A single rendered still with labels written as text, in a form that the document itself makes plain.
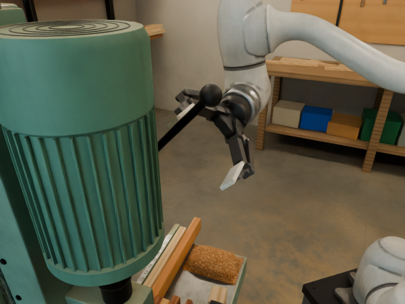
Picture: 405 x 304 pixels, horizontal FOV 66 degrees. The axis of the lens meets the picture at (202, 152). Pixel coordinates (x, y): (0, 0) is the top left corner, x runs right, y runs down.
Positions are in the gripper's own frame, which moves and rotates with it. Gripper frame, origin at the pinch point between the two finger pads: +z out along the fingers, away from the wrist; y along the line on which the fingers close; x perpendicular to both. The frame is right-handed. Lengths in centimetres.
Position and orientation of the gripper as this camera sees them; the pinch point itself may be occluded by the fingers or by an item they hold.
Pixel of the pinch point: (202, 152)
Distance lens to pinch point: 52.1
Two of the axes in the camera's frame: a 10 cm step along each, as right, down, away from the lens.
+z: -3.5, 4.4, -8.2
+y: -6.5, -7.5, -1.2
